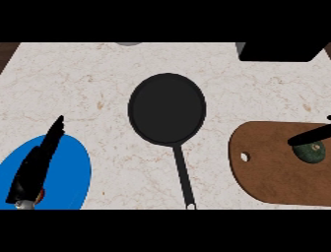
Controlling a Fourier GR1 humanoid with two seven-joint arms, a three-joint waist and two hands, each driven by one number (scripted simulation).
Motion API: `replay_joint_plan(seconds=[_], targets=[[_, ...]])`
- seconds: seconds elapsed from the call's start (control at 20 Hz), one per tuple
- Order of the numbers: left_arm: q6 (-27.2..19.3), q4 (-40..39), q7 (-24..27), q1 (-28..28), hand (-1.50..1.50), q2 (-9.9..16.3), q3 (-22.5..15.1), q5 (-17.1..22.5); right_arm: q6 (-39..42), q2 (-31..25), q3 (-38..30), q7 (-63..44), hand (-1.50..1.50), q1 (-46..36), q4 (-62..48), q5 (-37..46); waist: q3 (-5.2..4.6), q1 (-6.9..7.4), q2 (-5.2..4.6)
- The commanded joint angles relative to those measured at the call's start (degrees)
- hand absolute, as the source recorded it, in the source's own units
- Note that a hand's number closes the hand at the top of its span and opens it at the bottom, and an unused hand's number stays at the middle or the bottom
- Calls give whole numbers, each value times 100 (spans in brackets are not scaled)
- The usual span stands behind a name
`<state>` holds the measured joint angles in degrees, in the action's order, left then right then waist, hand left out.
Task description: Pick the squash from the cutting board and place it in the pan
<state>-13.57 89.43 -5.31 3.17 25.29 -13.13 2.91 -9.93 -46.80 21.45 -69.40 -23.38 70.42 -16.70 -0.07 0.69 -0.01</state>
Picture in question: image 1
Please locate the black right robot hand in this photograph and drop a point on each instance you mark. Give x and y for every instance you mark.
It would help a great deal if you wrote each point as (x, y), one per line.
(318, 132)

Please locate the blue plate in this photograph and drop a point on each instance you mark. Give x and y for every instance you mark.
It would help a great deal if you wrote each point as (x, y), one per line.
(66, 177)

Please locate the grey object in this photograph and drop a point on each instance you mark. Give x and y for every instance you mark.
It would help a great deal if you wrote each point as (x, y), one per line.
(127, 43)

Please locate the black appliance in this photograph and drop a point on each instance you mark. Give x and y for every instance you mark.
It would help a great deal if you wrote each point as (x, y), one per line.
(281, 51)

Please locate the green squash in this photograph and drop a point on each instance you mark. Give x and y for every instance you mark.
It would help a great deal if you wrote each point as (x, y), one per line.
(309, 153)

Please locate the brown wooden cutting board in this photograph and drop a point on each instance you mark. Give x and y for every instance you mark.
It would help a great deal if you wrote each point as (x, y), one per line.
(284, 174)

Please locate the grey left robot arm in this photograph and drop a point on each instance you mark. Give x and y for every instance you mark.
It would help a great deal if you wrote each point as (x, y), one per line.
(23, 205)

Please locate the black frying pan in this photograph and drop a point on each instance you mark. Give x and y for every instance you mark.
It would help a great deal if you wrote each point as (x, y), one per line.
(167, 110)

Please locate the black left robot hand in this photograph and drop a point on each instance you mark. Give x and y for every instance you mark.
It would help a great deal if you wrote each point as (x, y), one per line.
(34, 167)

